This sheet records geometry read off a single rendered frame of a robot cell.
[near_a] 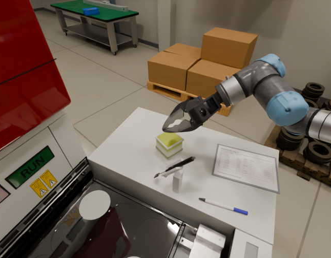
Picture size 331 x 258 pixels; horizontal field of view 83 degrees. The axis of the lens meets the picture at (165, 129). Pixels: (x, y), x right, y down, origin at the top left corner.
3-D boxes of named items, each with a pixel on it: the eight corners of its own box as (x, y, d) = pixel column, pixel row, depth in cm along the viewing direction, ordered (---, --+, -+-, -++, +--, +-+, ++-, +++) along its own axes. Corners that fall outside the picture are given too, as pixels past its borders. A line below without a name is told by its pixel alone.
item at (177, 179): (161, 187, 59) (160, 162, 50) (166, 177, 62) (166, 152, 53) (178, 195, 57) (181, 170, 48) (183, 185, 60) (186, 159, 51)
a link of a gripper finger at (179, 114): (166, 127, 63) (189, 114, 61) (161, 131, 58) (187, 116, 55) (161, 120, 63) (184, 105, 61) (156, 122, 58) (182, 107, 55)
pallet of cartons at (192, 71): (253, 91, 280) (274, 37, 227) (216, 126, 224) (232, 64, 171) (182, 64, 347) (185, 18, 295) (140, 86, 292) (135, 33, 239)
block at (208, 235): (195, 237, 57) (196, 234, 54) (199, 227, 59) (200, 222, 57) (221, 251, 54) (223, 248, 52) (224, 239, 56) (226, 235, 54)
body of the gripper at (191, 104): (195, 123, 62) (229, 105, 59) (193, 128, 54) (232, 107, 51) (184, 103, 62) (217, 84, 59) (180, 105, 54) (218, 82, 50)
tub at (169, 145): (154, 149, 71) (154, 136, 66) (170, 140, 74) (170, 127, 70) (167, 161, 67) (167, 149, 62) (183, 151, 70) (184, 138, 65)
